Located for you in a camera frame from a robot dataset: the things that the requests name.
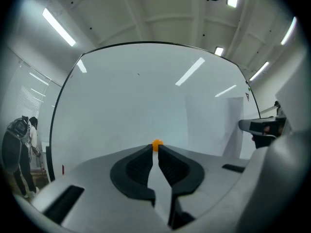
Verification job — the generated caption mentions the white paper sheet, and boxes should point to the white paper sheet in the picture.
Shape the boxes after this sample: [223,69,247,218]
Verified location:
[223,97,245,159]

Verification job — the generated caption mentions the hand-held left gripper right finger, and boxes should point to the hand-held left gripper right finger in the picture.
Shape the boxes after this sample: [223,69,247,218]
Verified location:
[157,144,250,230]

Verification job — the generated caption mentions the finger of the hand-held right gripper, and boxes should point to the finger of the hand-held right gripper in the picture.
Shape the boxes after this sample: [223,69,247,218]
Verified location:
[238,118,265,135]

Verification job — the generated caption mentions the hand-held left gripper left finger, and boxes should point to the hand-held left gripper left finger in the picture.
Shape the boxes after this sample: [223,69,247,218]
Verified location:
[31,144,171,233]

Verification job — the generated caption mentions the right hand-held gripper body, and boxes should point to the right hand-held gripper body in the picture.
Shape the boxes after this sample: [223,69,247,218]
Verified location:
[251,115,288,150]

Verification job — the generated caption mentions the orange ball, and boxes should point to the orange ball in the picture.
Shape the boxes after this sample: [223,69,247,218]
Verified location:
[152,138,164,153]

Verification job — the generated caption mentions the black-framed whiteboard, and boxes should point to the black-framed whiteboard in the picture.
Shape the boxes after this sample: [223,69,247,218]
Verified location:
[48,41,262,183]

